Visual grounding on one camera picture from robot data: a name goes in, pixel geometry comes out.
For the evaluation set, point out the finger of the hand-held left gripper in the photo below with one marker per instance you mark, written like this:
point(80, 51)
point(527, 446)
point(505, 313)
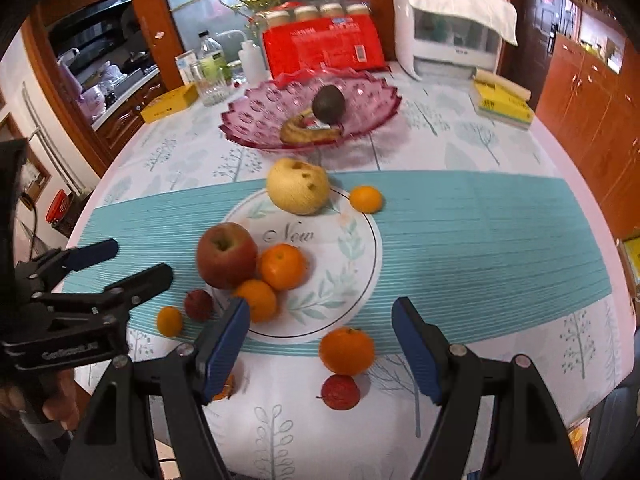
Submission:
point(150, 280)
point(92, 252)

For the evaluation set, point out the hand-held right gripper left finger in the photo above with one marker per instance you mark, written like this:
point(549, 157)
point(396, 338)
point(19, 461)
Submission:
point(225, 350)

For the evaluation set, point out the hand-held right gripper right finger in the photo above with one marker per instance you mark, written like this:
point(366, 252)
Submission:
point(415, 345)

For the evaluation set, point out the small orange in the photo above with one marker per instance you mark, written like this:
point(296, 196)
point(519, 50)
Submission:
point(227, 391)

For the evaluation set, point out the small kumquat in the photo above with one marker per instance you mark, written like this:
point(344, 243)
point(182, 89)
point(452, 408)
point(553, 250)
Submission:
point(170, 321)

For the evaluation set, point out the red lychee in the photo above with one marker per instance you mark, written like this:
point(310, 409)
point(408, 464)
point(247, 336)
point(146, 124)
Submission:
point(340, 392)
point(198, 305)

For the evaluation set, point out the large orange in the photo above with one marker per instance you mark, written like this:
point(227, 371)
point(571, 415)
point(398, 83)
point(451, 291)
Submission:
point(346, 351)

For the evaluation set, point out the red apple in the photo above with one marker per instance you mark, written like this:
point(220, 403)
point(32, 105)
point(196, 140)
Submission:
point(225, 257)

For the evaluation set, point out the small tangerine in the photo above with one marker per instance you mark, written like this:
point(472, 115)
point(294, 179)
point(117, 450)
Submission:
point(366, 199)

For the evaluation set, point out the yellow pear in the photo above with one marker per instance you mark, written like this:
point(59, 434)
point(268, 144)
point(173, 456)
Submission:
point(295, 190)

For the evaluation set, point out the pink glass fruit bowl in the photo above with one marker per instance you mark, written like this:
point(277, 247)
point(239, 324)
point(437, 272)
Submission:
point(260, 110)

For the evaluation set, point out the person's left hand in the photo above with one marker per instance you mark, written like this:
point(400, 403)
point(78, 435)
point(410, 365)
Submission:
point(52, 400)

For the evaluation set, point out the red container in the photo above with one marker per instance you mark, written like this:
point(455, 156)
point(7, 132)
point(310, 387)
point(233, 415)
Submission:
point(57, 207)

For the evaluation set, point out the teal striped table mat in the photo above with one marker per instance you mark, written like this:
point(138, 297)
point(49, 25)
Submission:
point(475, 260)

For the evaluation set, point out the flat yellow box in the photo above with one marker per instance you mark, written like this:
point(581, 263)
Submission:
point(167, 105)

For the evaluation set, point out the tree print tablecloth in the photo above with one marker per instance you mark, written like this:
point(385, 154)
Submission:
point(450, 145)

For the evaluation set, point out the clear drinking glass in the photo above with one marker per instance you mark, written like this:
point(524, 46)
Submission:
point(210, 85)

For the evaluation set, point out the small white carton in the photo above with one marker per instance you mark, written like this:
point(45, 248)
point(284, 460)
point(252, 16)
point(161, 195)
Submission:
point(185, 67)

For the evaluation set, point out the yellow banana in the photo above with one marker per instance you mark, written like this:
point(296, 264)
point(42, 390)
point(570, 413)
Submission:
point(300, 135)

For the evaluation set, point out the green label glass bottle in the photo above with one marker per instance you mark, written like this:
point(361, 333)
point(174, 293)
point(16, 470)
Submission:
point(210, 50)

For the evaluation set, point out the white plastic bottle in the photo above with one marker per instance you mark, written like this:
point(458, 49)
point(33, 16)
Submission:
point(252, 62)

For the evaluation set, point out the dark avocado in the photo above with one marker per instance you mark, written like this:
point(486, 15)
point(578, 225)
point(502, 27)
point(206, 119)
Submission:
point(328, 102)

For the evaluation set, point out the yellow tissue box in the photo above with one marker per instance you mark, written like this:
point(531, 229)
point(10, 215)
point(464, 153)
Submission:
point(502, 105)

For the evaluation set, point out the wooden cabinet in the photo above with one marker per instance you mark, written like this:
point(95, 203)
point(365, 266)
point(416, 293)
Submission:
point(590, 125)

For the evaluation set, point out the red paper cup packet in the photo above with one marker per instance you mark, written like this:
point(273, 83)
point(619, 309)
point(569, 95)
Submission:
point(320, 45)

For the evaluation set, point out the white countertop appliance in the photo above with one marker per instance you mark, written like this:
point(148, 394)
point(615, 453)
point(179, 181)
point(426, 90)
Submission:
point(440, 55)

